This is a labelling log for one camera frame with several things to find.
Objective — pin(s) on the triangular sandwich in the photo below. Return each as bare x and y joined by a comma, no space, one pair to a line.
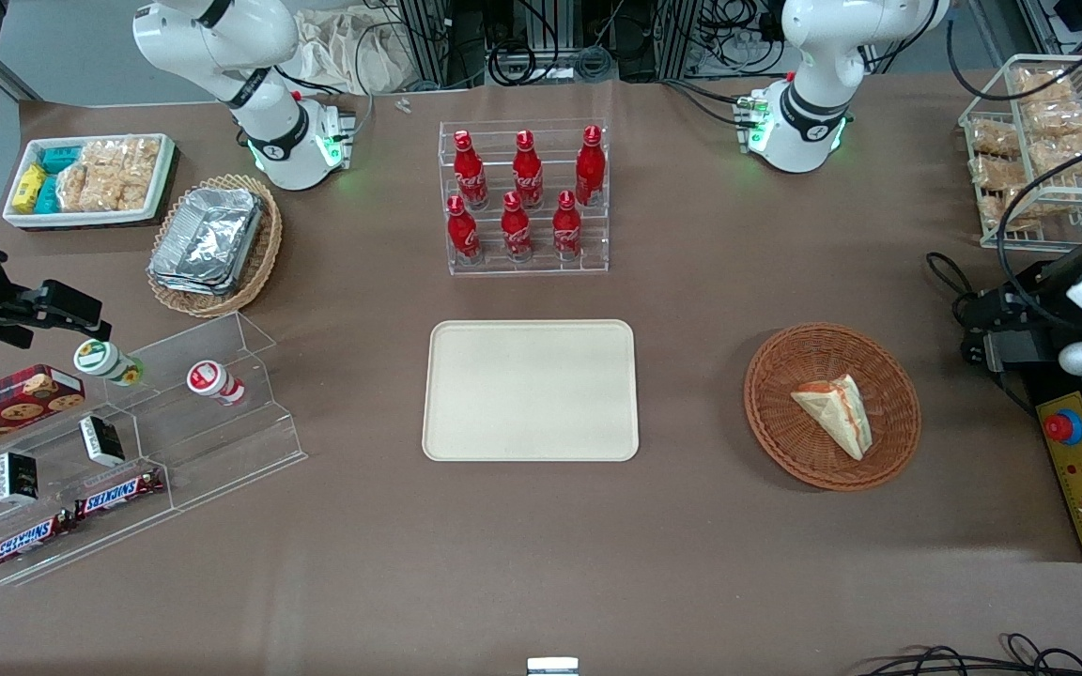
837,408

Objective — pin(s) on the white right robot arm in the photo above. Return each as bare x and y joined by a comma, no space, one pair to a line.
269,103

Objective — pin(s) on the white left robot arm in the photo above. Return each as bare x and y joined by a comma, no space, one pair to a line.
809,103

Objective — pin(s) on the white rectangular snack tray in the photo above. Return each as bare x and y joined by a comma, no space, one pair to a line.
161,183

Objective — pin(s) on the oval light wicker basket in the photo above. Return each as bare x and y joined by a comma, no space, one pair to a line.
264,258

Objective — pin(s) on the round brown wicker basket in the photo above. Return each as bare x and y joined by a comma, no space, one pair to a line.
809,441

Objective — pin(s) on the beige plastic tray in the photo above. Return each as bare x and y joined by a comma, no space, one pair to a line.
530,390

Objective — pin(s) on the black machine housing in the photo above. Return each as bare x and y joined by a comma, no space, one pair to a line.
1034,352

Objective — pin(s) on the green lid yogurt bottle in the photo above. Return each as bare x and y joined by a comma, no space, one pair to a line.
101,360

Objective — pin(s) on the clear fried snack packet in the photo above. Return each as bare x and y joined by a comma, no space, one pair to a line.
1043,84
994,138
1062,117
1062,155
996,172
992,207

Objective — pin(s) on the red tartan cookie box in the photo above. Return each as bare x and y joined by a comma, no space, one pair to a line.
6,404

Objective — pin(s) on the teal snack packet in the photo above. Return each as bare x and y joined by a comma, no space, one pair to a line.
60,159
48,195

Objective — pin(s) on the clear rice cracker packet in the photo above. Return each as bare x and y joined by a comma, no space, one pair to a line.
118,191
73,188
104,153
142,158

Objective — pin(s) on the yellow snack packet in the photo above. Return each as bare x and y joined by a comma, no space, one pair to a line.
29,185

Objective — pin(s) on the red emergency stop button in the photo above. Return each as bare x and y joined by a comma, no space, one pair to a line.
1063,427

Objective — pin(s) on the small black white box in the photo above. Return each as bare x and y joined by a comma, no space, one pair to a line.
102,441
17,477

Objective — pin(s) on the stacked aluminium foil containers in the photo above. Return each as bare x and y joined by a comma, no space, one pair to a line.
208,239

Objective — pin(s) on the red lid yogurt bottle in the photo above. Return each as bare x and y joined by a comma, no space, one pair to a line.
210,379

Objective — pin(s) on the snickers chocolate bar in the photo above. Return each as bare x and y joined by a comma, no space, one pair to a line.
118,494
29,542

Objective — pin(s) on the clear acrylic stepped stand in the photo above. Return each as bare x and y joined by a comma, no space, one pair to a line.
222,441

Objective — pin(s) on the beige cloth bag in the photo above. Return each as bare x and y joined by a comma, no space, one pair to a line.
353,52

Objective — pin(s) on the red cola bottle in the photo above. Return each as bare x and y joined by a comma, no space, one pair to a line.
517,233
567,231
471,178
590,171
463,235
528,176

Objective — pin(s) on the clear acrylic bottle rack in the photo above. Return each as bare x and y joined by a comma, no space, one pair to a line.
588,235

